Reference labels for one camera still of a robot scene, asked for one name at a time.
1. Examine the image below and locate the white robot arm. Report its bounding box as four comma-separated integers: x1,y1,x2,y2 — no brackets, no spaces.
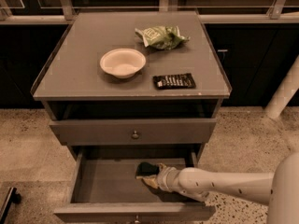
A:
142,59,299,224

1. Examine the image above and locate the open grey middle drawer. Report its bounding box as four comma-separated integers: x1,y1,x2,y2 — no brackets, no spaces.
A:
54,149,215,224

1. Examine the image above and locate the green yellow sponge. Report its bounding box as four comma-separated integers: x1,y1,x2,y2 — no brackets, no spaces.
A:
135,162,160,179

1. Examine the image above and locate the white paper bowl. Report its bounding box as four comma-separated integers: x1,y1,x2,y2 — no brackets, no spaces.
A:
99,49,146,78

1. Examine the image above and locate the metal middle drawer knob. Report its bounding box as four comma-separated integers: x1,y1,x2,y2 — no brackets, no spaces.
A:
134,215,141,224

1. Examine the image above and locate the black snack packet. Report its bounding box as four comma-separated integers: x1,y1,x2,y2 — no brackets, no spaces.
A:
152,73,196,90

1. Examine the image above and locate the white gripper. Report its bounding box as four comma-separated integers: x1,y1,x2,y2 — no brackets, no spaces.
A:
142,163,182,193

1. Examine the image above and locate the metal glass railing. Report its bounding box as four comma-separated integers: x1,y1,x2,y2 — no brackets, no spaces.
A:
0,0,299,24

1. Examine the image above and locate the grey drawer cabinet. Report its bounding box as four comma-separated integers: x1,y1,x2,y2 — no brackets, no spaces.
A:
31,10,233,161

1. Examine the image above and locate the green crumpled chip bag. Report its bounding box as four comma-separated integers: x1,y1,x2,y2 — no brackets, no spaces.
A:
135,26,190,50

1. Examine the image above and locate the round metal drawer knob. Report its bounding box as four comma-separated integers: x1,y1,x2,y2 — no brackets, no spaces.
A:
132,131,140,139

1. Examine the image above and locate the black object at floor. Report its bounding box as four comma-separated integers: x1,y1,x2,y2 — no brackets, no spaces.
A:
0,187,21,224

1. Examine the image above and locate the grey top drawer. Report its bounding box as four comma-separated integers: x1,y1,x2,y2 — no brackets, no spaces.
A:
50,119,216,146

